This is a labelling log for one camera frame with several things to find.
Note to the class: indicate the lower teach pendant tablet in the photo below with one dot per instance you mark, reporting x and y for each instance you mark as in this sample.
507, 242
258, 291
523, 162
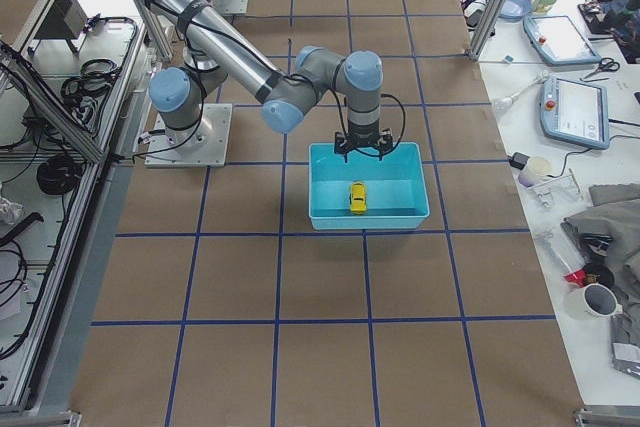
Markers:
575, 112

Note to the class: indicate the light blue plate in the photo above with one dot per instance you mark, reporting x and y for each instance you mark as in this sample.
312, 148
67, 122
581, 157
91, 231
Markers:
514, 10

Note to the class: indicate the paper cup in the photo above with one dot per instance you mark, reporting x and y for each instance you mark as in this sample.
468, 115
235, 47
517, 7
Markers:
535, 170

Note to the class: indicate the scissors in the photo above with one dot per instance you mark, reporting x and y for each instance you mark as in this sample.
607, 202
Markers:
606, 64

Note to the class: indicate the white mug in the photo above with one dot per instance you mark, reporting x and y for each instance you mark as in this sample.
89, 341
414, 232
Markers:
591, 302

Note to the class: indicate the upper teach pendant tablet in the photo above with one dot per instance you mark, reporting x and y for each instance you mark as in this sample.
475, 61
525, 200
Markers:
558, 41

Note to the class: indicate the grey cloth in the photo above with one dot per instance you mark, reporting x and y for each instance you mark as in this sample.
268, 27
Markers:
614, 213

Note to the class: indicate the teach pendant tablet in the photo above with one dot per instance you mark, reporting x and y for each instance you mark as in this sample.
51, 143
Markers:
558, 41
575, 112

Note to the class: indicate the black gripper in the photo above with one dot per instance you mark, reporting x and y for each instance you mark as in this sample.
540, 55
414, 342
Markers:
362, 139

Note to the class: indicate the yellow toy beetle car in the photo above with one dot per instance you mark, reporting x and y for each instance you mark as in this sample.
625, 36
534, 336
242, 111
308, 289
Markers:
358, 198

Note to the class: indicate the brown paper table cover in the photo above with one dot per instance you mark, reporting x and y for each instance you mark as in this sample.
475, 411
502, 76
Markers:
222, 306

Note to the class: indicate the teal plastic storage bin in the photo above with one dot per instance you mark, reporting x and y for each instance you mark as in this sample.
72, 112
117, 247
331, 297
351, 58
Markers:
396, 190

